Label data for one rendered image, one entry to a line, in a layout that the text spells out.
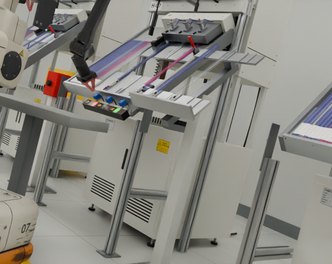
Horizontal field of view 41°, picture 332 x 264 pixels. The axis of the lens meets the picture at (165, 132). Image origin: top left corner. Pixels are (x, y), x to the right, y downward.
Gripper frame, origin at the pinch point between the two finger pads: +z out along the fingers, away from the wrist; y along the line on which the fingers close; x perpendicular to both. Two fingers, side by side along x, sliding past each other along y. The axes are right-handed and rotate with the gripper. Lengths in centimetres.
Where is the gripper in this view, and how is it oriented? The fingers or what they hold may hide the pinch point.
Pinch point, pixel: (93, 89)
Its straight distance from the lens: 225.4
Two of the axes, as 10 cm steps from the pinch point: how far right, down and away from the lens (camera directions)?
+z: 3.2, 7.8, 5.4
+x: -6.9, 5.8, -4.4
